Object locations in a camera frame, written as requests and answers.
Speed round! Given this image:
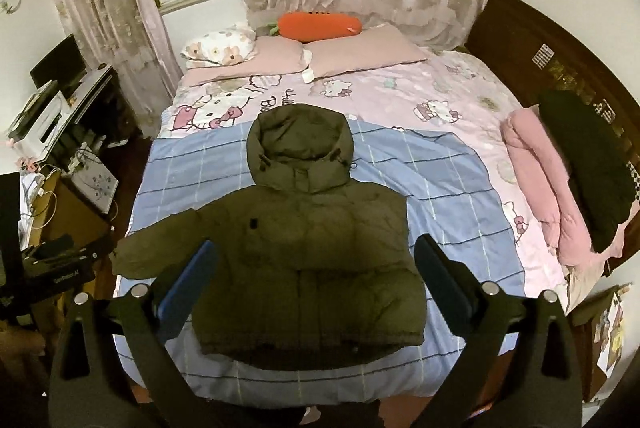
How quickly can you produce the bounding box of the black jacket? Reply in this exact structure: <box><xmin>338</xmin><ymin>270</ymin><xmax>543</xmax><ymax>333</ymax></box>
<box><xmin>537</xmin><ymin>89</ymin><xmax>632</xmax><ymax>254</ymax></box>

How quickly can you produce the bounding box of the pink puffer jacket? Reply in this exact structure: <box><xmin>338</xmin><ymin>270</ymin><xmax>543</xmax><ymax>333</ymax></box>
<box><xmin>501</xmin><ymin>105</ymin><xmax>626</xmax><ymax>266</ymax></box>

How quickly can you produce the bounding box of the narrow floral lace curtain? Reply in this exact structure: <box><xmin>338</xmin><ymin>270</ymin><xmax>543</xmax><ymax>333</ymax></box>
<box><xmin>22</xmin><ymin>0</ymin><xmax>183</xmax><ymax>139</ymax></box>

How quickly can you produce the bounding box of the dark wooden headboard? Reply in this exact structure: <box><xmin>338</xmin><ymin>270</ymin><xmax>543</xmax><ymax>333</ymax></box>
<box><xmin>465</xmin><ymin>0</ymin><xmax>640</xmax><ymax>229</ymax></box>

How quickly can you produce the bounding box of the brown wooden cabinet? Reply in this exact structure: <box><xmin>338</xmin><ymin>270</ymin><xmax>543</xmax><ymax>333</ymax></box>
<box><xmin>25</xmin><ymin>170</ymin><xmax>113</xmax><ymax>254</ymax></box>

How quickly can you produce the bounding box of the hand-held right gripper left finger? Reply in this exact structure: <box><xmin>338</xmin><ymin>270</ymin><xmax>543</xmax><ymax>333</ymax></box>
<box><xmin>47</xmin><ymin>239</ymin><xmax>223</xmax><ymax>428</ymax></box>

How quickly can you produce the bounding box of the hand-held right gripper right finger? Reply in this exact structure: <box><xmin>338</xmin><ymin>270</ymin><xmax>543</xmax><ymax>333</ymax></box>
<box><xmin>414</xmin><ymin>234</ymin><xmax>585</xmax><ymax>428</ymax></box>

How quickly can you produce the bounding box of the orange carrot plush pillow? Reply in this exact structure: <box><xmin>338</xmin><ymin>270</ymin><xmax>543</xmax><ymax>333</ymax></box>
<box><xmin>267</xmin><ymin>11</ymin><xmax>363</xmax><ymax>43</ymax></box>

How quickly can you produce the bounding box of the olive green hooded jacket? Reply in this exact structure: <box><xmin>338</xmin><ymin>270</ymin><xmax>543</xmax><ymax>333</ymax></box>
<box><xmin>111</xmin><ymin>104</ymin><xmax>427</xmax><ymax>356</ymax></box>

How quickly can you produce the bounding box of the stack of colourful papers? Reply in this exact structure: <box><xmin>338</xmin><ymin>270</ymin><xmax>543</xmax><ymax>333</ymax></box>
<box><xmin>595</xmin><ymin>285</ymin><xmax>632</xmax><ymax>379</ymax></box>

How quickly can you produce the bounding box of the blue plaid blanket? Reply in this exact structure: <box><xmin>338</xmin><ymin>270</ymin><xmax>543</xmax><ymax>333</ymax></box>
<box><xmin>112</xmin><ymin>118</ymin><xmax>526</xmax><ymax>401</ymax></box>

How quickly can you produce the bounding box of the black monitor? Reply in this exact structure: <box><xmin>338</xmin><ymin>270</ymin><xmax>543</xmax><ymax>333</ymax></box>
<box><xmin>29</xmin><ymin>34</ymin><xmax>87</xmax><ymax>89</ymax></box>

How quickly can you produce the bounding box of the pink cartoon cat bedsheet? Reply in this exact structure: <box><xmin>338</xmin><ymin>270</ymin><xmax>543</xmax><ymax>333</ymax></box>
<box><xmin>160</xmin><ymin>45</ymin><xmax>571</xmax><ymax>314</ymax></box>

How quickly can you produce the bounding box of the pink pillow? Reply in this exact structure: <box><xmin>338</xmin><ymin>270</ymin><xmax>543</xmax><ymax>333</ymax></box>
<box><xmin>304</xmin><ymin>24</ymin><xmax>430</xmax><ymax>81</ymax></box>
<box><xmin>185</xmin><ymin>36</ymin><xmax>307</xmax><ymax>85</ymax></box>

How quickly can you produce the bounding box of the white printer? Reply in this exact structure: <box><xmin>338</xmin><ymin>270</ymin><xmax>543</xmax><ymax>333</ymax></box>
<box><xmin>7</xmin><ymin>80</ymin><xmax>71</xmax><ymax>154</ymax></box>

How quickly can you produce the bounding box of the white floral pillow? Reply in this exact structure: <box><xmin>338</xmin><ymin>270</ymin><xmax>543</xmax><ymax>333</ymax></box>
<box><xmin>180</xmin><ymin>24</ymin><xmax>258</xmax><ymax>69</ymax></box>

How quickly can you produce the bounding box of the white floral box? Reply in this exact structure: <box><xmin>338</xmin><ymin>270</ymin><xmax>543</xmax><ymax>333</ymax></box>
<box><xmin>70</xmin><ymin>158</ymin><xmax>120</xmax><ymax>215</ymax></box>

